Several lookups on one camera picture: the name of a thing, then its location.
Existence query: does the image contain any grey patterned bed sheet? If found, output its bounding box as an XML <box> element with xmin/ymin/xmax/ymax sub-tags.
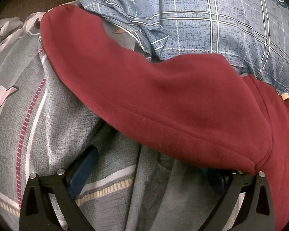
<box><xmin>0</xmin><ymin>11</ymin><xmax>246</xmax><ymax>231</ymax></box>

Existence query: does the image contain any blue plaid pillow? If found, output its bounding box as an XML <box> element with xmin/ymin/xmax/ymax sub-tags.
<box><xmin>78</xmin><ymin>0</ymin><xmax>289</xmax><ymax>94</ymax></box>

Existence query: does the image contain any dark red garment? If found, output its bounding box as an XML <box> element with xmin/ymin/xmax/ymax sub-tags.
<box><xmin>40</xmin><ymin>5</ymin><xmax>289</xmax><ymax>230</ymax></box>

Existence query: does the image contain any white crumpled cloth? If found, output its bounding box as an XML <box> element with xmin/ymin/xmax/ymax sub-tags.
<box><xmin>0</xmin><ymin>12</ymin><xmax>45</xmax><ymax>53</ymax></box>

